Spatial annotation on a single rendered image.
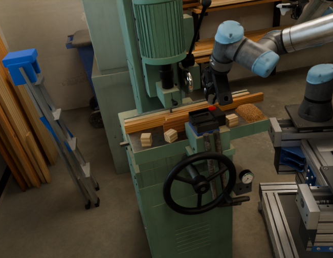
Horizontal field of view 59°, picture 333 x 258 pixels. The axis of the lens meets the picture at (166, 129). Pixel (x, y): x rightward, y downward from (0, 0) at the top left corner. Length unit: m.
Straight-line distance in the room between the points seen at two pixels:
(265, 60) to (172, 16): 0.39
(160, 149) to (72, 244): 1.16
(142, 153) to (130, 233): 0.99
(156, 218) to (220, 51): 0.84
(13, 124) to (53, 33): 1.42
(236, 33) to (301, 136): 0.79
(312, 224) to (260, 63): 0.59
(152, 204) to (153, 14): 0.79
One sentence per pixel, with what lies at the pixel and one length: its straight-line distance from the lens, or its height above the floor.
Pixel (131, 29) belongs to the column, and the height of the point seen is 1.29.
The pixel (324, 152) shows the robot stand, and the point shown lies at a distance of 1.47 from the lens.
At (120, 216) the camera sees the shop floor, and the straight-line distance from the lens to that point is 2.19.
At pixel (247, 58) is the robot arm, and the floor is 1.28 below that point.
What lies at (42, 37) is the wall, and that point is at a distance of 3.59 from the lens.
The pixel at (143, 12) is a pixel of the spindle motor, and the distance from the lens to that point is 1.10.
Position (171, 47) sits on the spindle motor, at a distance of 1.11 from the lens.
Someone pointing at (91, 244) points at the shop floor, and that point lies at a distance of 2.10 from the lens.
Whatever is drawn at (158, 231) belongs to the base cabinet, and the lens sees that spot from 1.49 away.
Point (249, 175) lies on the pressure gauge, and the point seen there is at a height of 0.67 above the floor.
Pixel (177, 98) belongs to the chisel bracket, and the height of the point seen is 1.04.
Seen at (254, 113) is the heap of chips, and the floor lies 0.92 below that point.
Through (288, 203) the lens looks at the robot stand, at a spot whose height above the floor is 0.21.
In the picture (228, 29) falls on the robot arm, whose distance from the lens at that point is 0.89.
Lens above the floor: 1.57
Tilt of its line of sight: 31 degrees down
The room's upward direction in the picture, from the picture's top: 8 degrees counter-clockwise
